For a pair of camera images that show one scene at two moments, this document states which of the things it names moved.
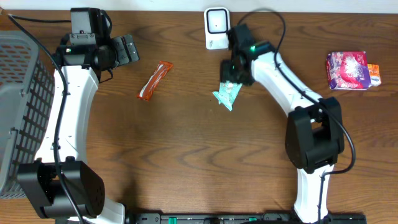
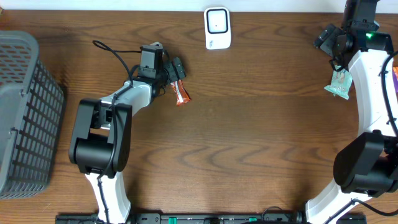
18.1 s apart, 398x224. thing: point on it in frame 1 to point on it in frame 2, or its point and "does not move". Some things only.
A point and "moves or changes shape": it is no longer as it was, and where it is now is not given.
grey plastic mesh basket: (27, 99) does not move
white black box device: (217, 25) does not move
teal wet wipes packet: (227, 93) to (340, 81)
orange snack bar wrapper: (146, 91) moves or changes shape
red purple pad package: (348, 70) moves or changes shape
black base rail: (243, 218) does not move
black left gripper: (125, 50) to (178, 70)
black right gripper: (225, 66) to (328, 38)
